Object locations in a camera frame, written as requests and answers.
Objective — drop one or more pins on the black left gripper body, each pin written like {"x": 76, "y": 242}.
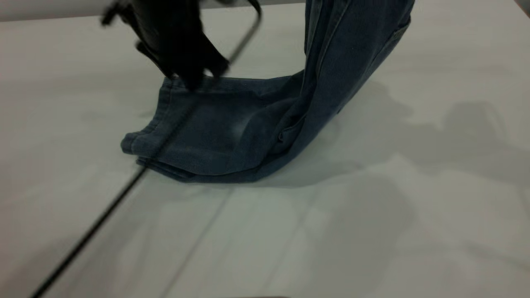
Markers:
{"x": 178, "y": 49}

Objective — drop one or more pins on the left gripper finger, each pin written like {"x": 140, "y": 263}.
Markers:
{"x": 196, "y": 82}
{"x": 184, "y": 82}

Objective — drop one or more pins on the blue denim pants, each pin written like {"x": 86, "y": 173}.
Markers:
{"x": 232, "y": 124}

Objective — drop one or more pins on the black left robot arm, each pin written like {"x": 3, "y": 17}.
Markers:
{"x": 165, "y": 12}

